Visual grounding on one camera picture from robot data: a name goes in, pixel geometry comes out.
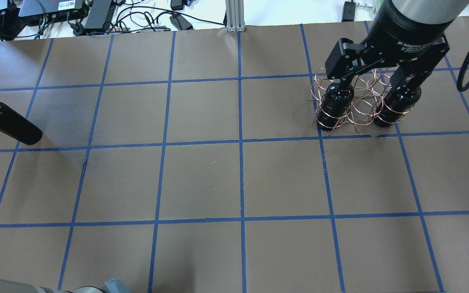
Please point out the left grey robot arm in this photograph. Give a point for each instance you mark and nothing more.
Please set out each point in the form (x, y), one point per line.
(112, 286)

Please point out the dark wine bottle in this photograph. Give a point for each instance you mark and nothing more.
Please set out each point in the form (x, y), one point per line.
(18, 127)
(401, 98)

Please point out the aluminium frame post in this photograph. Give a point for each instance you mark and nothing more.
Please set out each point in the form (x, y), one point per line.
(235, 21)

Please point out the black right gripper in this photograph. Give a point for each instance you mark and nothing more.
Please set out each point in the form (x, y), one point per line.
(401, 34)

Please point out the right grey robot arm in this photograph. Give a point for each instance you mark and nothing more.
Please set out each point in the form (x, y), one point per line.
(407, 34)

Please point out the dark wine bottle far slot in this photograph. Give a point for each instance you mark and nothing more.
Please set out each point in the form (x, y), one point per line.
(334, 105)

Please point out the black power adapter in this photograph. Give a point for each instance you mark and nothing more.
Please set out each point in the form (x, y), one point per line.
(180, 23)

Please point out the copper wire wine basket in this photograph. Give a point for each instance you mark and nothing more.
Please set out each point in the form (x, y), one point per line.
(370, 90)

